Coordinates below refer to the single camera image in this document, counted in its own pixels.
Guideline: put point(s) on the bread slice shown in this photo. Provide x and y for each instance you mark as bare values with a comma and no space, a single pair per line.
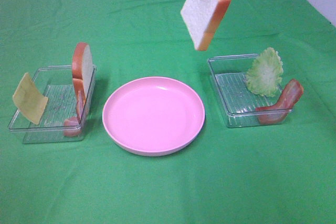
82,69
202,18

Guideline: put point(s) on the green lettuce leaf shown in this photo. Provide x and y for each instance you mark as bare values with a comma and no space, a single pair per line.
265,74

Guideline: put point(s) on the bacon strip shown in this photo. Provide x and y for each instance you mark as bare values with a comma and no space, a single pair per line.
288,98
75,120

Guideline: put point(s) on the yellow cheese slice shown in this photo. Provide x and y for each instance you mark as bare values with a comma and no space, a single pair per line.
29,101

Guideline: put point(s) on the right clear plastic tray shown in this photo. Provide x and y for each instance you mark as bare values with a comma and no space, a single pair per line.
237,103

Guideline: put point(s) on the clear plastic tray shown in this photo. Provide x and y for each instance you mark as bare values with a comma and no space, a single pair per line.
54,82
237,103

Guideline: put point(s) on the pink round plate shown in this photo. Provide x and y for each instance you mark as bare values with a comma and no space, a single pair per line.
153,116

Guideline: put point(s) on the left clear plastic tray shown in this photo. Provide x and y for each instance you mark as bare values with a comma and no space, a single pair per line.
54,82

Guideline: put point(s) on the green tablecloth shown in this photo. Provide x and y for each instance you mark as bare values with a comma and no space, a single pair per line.
269,174

